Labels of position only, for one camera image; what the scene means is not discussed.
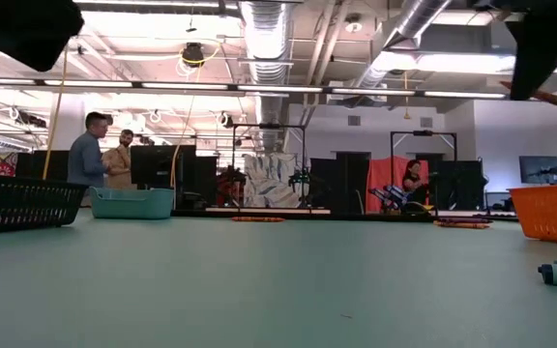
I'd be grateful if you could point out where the black metal frame stand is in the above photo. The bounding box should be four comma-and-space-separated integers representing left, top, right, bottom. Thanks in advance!
231, 123, 308, 210
389, 129, 458, 210

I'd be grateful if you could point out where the teal table mat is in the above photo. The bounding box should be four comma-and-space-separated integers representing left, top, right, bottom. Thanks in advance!
0, 207, 557, 348

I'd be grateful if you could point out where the yellow hanging pendant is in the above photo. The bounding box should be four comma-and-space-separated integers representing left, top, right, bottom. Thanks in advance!
402, 70, 413, 121

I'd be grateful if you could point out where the white leaf-patterned cloth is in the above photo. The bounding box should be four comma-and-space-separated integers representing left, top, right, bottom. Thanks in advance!
243, 152, 311, 209

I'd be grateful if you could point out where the grey rectangular air duct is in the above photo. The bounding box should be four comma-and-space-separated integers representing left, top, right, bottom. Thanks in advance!
421, 21, 516, 55

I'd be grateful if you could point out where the person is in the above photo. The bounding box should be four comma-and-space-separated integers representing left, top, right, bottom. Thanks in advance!
67, 111, 113, 189
102, 129, 135, 189
402, 159, 429, 204

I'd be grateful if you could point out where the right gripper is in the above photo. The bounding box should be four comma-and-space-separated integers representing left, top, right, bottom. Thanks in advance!
471, 0, 557, 102

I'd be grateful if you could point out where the black plastic basket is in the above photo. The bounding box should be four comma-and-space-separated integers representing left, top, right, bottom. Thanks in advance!
0, 171, 90, 235

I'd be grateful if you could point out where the silver round ceiling duct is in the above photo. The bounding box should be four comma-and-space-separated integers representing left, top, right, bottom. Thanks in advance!
355, 0, 454, 101
237, 0, 293, 156

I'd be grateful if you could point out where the black ceiling cord reel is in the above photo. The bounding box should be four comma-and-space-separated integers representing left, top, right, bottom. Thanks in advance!
181, 42, 206, 69

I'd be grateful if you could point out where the orange plastic basket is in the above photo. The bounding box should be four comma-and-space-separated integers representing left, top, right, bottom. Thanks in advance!
509, 183, 557, 247

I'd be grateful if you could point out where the orange hanging cloth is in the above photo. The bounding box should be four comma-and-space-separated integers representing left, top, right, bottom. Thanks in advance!
365, 156, 430, 214

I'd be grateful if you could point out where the dark wall screen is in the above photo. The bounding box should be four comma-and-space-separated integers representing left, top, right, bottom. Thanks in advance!
518, 155, 557, 186

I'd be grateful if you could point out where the black ceiling spotlight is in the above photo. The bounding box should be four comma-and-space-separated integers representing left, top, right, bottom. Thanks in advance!
16, 110, 47, 130

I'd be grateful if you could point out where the yellow hanging cord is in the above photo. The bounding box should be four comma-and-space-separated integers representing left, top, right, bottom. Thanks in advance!
169, 43, 224, 189

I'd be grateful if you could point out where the teal plastic basket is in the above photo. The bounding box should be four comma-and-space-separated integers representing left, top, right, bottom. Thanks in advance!
89, 186, 176, 220

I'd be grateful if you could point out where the black partition panel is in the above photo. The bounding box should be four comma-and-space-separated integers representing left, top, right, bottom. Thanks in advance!
15, 150, 71, 183
428, 159, 484, 210
309, 152, 371, 215
195, 155, 220, 194

